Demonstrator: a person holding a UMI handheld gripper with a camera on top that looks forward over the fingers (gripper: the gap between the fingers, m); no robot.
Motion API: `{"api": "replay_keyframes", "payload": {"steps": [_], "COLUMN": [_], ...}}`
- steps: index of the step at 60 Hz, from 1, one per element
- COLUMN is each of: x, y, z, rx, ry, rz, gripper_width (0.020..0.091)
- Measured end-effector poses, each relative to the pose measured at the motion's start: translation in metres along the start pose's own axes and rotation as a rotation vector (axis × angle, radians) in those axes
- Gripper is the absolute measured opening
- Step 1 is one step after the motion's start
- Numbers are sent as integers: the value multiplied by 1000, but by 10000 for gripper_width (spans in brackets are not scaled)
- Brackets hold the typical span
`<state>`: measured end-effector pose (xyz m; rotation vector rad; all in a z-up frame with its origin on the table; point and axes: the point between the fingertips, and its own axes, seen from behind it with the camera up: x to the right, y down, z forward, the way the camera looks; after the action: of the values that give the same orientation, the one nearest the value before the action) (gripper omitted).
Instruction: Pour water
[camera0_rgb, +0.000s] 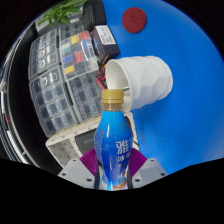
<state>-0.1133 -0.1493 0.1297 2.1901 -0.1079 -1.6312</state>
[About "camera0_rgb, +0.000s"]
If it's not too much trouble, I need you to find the yellow multimeter with red leads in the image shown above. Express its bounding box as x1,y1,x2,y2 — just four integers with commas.
95,63,108,90

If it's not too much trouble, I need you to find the flat round red coaster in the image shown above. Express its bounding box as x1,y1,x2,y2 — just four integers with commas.
121,7,148,34

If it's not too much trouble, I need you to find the white faceted cup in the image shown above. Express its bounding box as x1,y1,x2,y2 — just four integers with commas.
104,55,174,112

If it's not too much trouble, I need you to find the blue drink bottle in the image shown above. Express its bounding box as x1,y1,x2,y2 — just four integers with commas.
93,88,134,191

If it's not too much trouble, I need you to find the clear box with coloured parts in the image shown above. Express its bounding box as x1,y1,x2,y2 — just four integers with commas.
59,30,99,81

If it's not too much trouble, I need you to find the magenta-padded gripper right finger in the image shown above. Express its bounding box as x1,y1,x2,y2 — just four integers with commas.
128,148,168,189

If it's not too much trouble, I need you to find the green potted plant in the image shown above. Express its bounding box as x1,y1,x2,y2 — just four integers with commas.
36,0,88,26

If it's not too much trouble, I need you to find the dark box with white label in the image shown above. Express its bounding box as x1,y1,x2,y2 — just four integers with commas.
90,24,122,65

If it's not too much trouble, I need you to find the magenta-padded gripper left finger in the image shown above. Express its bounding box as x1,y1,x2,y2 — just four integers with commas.
57,148,99,189

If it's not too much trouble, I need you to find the black flat case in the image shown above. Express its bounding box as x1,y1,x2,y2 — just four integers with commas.
82,0,108,33

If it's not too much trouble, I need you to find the black rounded speaker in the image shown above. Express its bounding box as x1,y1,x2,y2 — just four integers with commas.
74,128,101,156

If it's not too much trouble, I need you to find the grey small-parts drawer cabinet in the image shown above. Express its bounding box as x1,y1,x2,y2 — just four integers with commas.
58,21,84,39
27,28,63,81
68,71,108,124
28,65,81,138

